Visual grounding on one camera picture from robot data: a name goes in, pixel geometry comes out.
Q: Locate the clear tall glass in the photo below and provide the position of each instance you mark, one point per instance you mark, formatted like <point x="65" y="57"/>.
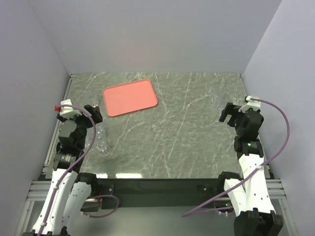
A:
<point x="215" y="98"/>
<point x="218" y="108"/>

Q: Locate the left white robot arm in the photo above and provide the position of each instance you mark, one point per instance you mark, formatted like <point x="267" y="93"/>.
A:
<point x="69" y="187"/>

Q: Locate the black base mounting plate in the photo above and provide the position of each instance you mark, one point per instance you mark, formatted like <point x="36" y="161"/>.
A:
<point x="159" y="192"/>

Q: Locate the salmon pink plastic tray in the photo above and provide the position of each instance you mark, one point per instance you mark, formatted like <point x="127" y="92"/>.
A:
<point x="129" y="97"/>

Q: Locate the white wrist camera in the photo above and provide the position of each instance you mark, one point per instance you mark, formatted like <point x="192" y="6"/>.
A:
<point x="67" y="112"/>
<point x="251" y="102"/>

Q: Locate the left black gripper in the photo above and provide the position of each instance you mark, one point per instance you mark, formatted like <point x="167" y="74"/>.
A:
<point x="94" y="111"/>

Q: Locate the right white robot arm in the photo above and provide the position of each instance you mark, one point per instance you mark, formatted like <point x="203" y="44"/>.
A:
<point x="248" y="192"/>

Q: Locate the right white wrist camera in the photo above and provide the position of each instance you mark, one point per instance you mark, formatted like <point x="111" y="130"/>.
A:
<point x="251" y="102"/>

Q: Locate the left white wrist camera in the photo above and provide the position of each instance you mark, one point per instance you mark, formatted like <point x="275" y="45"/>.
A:
<point x="67" y="112"/>

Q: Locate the aluminium frame rail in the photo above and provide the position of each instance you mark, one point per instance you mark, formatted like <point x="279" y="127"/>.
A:
<point x="38" y="191"/>

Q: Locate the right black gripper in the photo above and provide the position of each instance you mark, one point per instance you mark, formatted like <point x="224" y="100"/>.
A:
<point x="230" y="109"/>

